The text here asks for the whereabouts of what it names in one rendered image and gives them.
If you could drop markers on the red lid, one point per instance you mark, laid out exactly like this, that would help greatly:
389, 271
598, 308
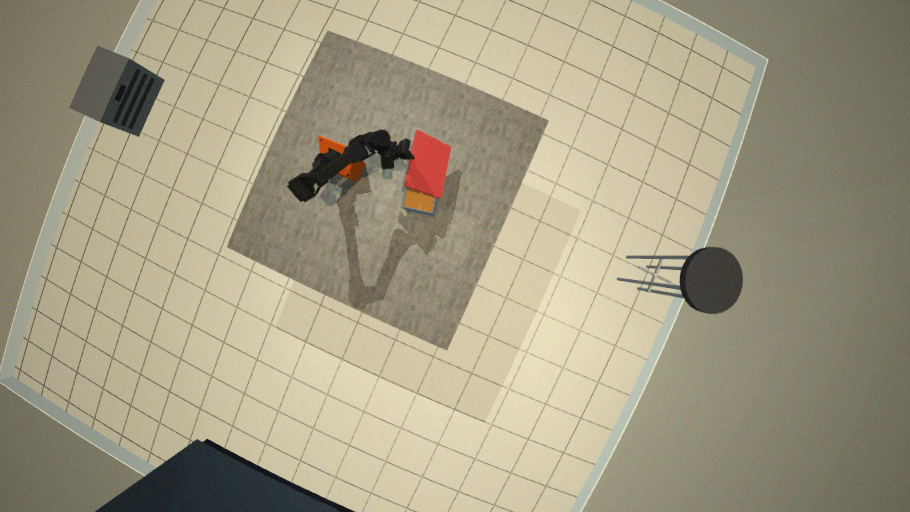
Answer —
426, 173

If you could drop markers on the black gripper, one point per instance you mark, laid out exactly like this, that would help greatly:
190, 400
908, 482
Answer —
401, 150

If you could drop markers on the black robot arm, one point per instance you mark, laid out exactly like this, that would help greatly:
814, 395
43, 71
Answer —
325, 166

